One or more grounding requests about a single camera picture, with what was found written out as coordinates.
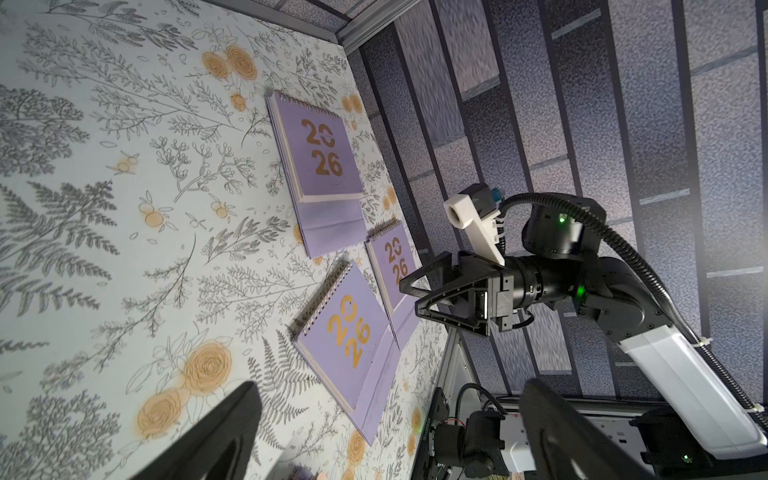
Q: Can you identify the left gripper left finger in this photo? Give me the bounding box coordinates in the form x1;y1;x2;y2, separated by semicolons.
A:
135;381;262;479

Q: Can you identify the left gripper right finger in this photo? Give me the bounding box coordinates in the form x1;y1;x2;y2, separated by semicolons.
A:
519;379;653;480

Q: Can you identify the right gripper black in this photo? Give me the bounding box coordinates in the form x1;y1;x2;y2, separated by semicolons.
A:
399;251;576;336

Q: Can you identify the purple 2026 calendar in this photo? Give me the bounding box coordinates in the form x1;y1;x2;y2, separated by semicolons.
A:
292;261;400;445
266;90;367;258
365;219;419;350

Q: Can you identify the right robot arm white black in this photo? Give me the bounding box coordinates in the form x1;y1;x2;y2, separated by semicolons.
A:
399;184;767;479

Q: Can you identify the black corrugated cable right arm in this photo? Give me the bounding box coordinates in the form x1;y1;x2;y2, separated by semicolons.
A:
497;191;768;430

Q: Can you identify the right aluminium frame post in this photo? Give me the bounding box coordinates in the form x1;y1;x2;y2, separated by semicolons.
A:
336;0;420;55

